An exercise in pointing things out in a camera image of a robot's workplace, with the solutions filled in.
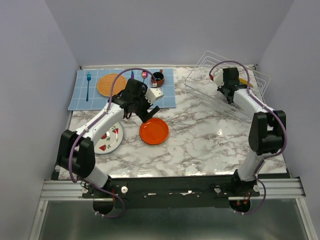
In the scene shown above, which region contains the orange plate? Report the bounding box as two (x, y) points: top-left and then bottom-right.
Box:
(139, 117), (169, 145)

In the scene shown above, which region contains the watermelon pattern plate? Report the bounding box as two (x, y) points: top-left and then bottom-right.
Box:
(94, 122), (124, 155)

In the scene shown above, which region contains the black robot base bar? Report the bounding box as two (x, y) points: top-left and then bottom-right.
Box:
(82, 172), (261, 210)

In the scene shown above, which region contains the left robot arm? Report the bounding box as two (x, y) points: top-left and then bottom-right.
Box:
(56, 78), (164, 198)

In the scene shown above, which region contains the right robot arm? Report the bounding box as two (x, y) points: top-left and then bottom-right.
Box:
(210, 67), (287, 196)

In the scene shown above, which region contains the plain yellow plate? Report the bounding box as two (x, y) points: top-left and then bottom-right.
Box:
(238, 77), (253, 88)

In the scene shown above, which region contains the iridescent spoon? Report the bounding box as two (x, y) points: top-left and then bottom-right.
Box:
(141, 70), (149, 83)

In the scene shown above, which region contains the brown ceramic mug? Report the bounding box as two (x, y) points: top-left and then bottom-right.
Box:
(151, 69), (165, 88)

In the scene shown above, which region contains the woven orange trivet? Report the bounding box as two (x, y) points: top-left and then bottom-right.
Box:
(96, 73), (127, 97)

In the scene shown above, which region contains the blue grid placemat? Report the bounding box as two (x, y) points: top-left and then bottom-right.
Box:
(68, 68), (177, 111)

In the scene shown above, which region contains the blue fork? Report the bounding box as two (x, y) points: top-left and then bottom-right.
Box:
(86, 72), (91, 102)

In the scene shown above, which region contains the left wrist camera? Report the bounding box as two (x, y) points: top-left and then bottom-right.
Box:
(144, 87), (164, 105)

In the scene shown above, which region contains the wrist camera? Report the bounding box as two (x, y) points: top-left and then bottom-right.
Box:
(209, 69), (224, 88)
(144, 87), (164, 105)

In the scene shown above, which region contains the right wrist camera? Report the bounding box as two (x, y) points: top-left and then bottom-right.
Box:
(209, 69), (224, 88)

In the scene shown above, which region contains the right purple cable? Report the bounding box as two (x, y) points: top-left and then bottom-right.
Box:
(209, 60), (288, 216)

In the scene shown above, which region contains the purple cable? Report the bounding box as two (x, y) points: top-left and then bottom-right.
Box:
(209, 60), (288, 216)
(68, 68), (157, 219)

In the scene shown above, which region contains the white wire dish rack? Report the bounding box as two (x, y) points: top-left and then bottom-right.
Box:
(184, 51), (271, 122)

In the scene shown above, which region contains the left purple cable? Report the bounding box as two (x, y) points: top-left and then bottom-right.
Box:
(68, 68), (157, 219)

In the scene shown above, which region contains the aluminium frame rail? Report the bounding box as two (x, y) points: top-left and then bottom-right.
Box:
(40, 178), (306, 201)

